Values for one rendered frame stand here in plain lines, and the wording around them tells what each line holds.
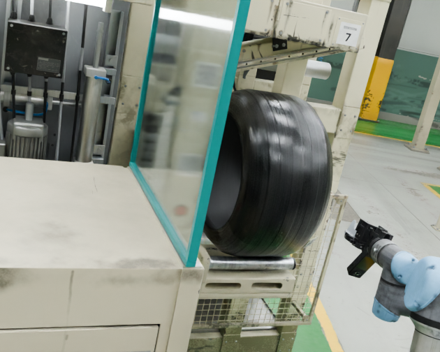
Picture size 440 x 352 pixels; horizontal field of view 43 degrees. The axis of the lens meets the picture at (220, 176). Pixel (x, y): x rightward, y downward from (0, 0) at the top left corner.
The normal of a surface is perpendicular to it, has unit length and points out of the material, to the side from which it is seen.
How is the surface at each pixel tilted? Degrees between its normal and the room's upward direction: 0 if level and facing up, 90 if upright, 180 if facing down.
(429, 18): 90
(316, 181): 74
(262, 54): 90
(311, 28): 90
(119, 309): 90
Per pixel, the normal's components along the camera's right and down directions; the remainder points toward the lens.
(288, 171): 0.38, -0.01
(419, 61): 0.09, 0.33
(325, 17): 0.33, 0.36
